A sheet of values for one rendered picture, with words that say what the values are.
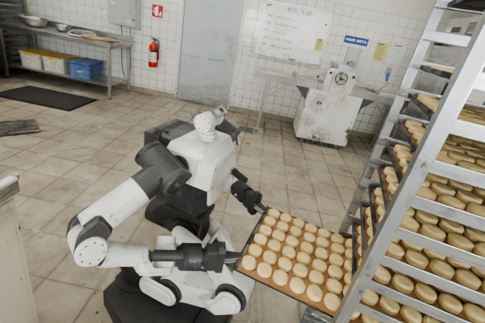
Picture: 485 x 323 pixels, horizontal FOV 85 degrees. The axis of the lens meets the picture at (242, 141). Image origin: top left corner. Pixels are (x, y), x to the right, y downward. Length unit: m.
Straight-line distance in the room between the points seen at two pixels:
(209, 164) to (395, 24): 4.66
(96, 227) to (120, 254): 0.13
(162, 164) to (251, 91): 4.26
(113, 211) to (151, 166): 0.16
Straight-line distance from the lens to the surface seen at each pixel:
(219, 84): 5.08
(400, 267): 0.82
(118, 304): 1.65
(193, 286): 1.42
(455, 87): 0.62
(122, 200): 0.81
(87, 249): 0.81
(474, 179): 0.71
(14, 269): 1.38
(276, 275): 0.99
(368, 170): 1.13
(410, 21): 5.36
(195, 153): 0.91
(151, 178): 0.81
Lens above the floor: 1.52
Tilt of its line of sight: 23 degrees down
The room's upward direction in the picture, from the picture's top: 11 degrees clockwise
